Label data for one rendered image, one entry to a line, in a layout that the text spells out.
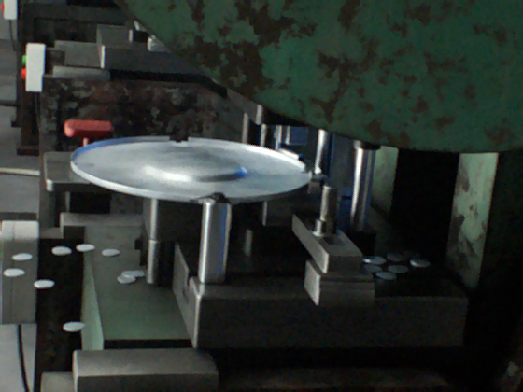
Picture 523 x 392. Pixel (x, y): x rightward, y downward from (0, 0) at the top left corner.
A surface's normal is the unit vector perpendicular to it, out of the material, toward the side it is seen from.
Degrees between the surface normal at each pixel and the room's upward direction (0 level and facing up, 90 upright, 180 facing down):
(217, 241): 90
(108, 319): 0
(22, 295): 90
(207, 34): 90
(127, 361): 0
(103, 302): 0
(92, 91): 90
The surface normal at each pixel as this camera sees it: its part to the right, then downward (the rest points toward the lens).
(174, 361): 0.08, -0.96
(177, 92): 0.18, 0.28
